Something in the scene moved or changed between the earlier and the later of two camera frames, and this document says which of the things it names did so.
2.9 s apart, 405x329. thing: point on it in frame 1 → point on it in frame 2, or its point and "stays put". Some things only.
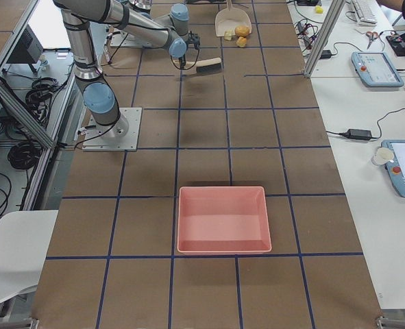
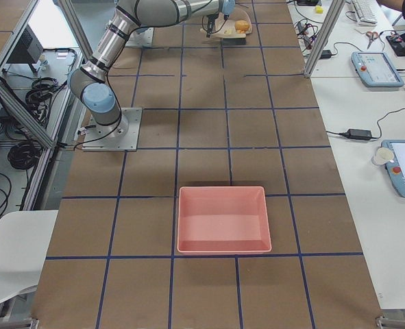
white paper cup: x=384 y=156 stays put
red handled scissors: x=371 y=35 stays put
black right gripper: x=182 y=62 → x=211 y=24
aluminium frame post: x=336 y=7 stays put
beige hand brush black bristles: x=206 y=66 → x=230 y=39
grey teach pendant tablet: x=375 y=70 stays put
